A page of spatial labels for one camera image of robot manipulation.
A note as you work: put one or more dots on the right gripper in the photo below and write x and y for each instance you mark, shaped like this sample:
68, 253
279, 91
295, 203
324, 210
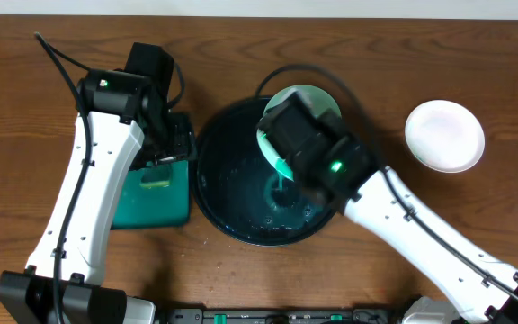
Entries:
279, 124

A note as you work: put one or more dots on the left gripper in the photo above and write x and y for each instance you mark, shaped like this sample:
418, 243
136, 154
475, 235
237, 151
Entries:
178, 147

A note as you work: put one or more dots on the mint plate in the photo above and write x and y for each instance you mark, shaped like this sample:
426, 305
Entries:
317, 99
272, 156

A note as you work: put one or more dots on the green scrub sponge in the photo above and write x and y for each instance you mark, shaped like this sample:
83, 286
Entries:
156, 176

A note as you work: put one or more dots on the white plate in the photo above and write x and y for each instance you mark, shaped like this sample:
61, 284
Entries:
445, 136

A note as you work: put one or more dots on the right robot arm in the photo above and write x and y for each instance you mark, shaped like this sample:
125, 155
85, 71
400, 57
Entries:
480, 288

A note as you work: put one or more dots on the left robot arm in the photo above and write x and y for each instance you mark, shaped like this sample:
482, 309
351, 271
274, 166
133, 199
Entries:
126, 122

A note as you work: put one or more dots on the round black serving tray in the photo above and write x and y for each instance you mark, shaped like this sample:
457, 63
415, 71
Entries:
238, 190

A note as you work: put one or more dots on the black rectangular water tray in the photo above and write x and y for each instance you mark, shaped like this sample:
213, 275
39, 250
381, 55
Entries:
142, 208

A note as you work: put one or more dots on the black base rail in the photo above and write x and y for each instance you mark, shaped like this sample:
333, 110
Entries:
344, 316

